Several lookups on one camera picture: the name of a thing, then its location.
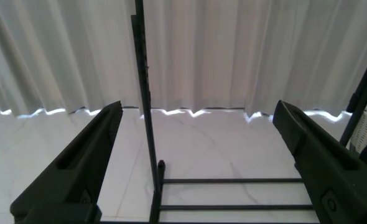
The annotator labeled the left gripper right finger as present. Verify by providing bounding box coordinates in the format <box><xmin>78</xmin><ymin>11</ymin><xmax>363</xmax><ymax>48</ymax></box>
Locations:
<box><xmin>272</xmin><ymin>100</ymin><xmax>367</xmax><ymax>224</ymax></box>

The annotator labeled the black clothes rack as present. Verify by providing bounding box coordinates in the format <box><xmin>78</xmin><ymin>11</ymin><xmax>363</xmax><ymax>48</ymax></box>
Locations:
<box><xmin>99</xmin><ymin>0</ymin><xmax>367</xmax><ymax>224</ymax></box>

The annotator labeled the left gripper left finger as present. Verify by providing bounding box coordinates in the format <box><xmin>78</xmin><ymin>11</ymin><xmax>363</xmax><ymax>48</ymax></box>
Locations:
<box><xmin>9</xmin><ymin>100</ymin><xmax>124</xmax><ymax>218</ymax></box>

